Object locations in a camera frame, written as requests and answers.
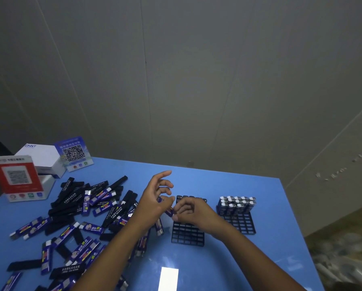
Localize crumpled clear plastic bags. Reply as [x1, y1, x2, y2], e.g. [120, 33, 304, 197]
[308, 230, 362, 291]

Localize pile of mixed lighters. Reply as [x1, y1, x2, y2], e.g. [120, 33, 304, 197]
[0, 175, 165, 291]

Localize blue code sign stand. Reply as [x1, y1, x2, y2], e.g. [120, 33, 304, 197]
[53, 136, 94, 173]

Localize black grid tray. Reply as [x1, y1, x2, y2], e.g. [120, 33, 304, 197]
[171, 195, 208, 247]
[216, 196, 257, 235]

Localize person's right hand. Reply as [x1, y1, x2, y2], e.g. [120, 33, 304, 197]
[172, 196, 230, 240]

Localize white cardboard box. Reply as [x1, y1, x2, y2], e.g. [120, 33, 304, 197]
[15, 143, 67, 179]

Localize person's left hand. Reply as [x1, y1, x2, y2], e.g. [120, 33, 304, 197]
[132, 170, 176, 236]

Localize person's right forearm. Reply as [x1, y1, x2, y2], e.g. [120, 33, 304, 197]
[217, 227, 306, 291]

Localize row of black lighters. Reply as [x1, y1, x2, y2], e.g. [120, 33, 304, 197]
[176, 195, 208, 205]

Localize red code sign stand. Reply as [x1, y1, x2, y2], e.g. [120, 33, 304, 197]
[0, 155, 56, 203]

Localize row of blue lighters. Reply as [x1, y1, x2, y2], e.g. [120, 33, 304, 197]
[217, 195, 257, 216]

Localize person's left forearm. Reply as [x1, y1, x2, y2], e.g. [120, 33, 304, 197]
[71, 222, 151, 291]

